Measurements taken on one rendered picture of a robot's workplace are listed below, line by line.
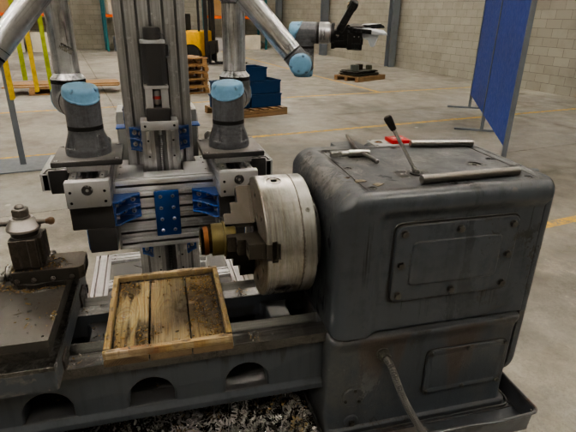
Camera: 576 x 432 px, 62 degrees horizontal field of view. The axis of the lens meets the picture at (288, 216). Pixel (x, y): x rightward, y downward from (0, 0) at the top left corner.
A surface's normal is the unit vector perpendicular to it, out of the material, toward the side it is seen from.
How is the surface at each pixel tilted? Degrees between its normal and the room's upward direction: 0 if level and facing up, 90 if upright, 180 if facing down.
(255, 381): 0
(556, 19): 90
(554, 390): 0
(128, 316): 0
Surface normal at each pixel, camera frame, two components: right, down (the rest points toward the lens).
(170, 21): 0.28, 0.38
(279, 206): 0.18, -0.45
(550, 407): 0.02, -0.92
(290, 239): 0.24, 0.04
